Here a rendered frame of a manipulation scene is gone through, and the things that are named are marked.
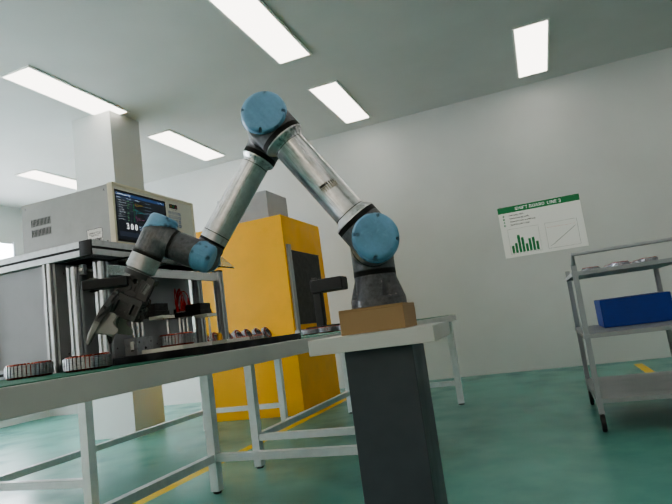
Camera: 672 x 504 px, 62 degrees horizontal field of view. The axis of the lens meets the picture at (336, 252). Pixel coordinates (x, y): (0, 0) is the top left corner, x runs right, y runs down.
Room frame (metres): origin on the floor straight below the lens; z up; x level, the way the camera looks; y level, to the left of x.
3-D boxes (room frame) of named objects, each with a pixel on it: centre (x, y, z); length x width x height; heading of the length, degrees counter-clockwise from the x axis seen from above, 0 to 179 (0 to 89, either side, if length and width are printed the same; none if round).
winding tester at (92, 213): (1.97, 0.78, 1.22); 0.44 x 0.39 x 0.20; 160
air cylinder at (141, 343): (1.78, 0.66, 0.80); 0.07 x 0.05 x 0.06; 160
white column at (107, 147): (5.75, 2.28, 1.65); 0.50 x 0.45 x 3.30; 70
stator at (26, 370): (1.42, 0.81, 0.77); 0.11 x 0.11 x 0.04
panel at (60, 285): (1.93, 0.72, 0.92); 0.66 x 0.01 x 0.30; 160
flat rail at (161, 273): (1.88, 0.58, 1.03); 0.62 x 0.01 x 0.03; 160
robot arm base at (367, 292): (1.53, -0.10, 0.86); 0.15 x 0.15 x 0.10
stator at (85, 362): (1.37, 0.64, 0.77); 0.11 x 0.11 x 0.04
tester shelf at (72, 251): (1.96, 0.79, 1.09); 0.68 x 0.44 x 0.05; 160
